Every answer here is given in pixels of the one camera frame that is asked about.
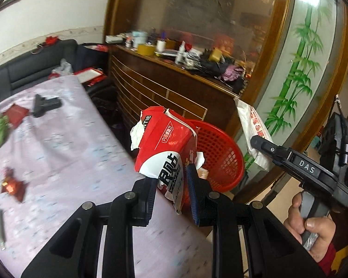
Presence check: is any white medicine paper bag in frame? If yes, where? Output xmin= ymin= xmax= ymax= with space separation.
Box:
xmin=234 ymin=97 xmax=272 ymax=171

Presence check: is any wooden brick-pattern cabinet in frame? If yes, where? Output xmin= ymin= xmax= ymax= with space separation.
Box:
xmin=109 ymin=45 xmax=241 ymax=137

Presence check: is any right hand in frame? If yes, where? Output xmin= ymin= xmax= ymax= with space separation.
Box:
xmin=284 ymin=193 xmax=336 ymax=262

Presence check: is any yellow tape roll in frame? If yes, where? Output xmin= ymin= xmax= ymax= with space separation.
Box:
xmin=136 ymin=43 xmax=156 ymax=57

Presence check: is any red plastic mesh basket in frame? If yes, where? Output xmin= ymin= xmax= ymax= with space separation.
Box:
xmin=181 ymin=119 xmax=246 ymax=206

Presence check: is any black leather sofa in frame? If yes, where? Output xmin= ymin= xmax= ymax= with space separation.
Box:
xmin=0 ymin=40 xmax=109 ymax=102

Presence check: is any floral purple tablecloth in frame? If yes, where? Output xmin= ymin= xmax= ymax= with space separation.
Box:
xmin=0 ymin=76 xmax=212 ymax=277

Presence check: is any red cloth on sofa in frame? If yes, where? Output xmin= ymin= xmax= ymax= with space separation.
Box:
xmin=42 ymin=36 xmax=59 ymax=47

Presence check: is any red gift box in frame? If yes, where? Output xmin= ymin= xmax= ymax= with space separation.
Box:
xmin=74 ymin=68 xmax=107 ymax=87

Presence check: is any red foil snack wrapper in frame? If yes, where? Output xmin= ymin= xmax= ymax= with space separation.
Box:
xmin=1 ymin=167 xmax=26 ymax=203

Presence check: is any red flat pouch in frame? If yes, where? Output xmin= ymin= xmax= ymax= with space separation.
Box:
xmin=3 ymin=104 xmax=29 ymax=129

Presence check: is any white spray bottle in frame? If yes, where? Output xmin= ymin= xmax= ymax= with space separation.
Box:
xmin=175 ymin=41 xmax=185 ymax=65

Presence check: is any red white torn package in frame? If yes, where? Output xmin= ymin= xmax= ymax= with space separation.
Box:
xmin=130 ymin=106 xmax=205 ymax=214

